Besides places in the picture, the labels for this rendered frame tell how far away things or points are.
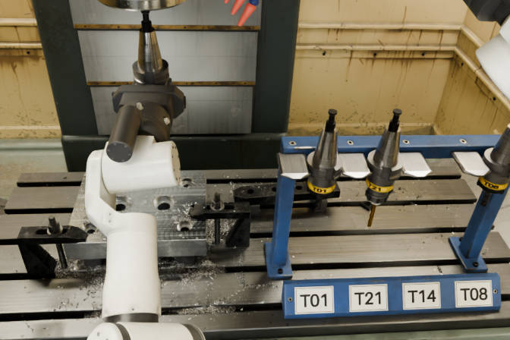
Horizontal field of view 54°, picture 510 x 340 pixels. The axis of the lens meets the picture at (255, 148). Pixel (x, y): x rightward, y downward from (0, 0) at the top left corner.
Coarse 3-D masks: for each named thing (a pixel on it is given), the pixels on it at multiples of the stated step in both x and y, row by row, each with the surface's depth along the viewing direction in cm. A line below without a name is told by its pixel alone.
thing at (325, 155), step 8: (336, 128) 85; (320, 136) 85; (328, 136) 84; (336, 136) 84; (320, 144) 85; (328, 144) 84; (336, 144) 85; (320, 152) 86; (328, 152) 85; (336, 152) 86; (320, 160) 86; (328, 160) 86; (336, 160) 87
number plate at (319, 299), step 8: (296, 288) 99; (304, 288) 99; (312, 288) 99; (320, 288) 99; (328, 288) 99; (296, 296) 99; (304, 296) 99; (312, 296) 99; (320, 296) 99; (328, 296) 99; (296, 304) 99; (304, 304) 99; (312, 304) 99; (320, 304) 99; (328, 304) 99; (296, 312) 99; (304, 312) 99; (312, 312) 99; (320, 312) 99; (328, 312) 99
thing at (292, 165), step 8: (280, 160) 89; (288, 160) 89; (296, 160) 90; (304, 160) 90; (280, 168) 88; (288, 168) 88; (296, 168) 88; (304, 168) 88; (288, 176) 86; (296, 176) 86; (304, 176) 86
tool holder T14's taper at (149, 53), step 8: (144, 32) 83; (152, 32) 83; (144, 40) 84; (152, 40) 84; (144, 48) 84; (152, 48) 85; (144, 56) 85; (152, 56) 85; (160, 56) 87; (144, 64) 86; (152, 64) 86; (160, 64) 87
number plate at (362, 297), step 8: (352, 288) 100; (360, 288) 100; (368, 288) 100; (376, 288) 100; (384, 288) 100; (352, 296) 100; (360, 296) 100; (368, 296) 100; (376, 296) 100; (384, 296) 100; (352, 304) 100; (360, 304) 100; (368, 304) 100; (376, 304) 100; (384, 304) 100
